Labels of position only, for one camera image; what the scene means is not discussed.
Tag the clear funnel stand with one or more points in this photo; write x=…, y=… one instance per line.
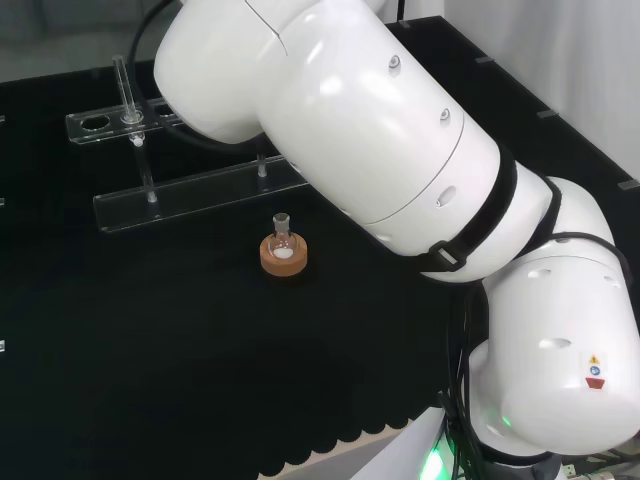
x=150, y=195

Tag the black cloth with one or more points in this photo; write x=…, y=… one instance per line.
x=200, y=325

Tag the round-bottom glass flask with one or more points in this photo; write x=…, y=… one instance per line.
x=282, y=242

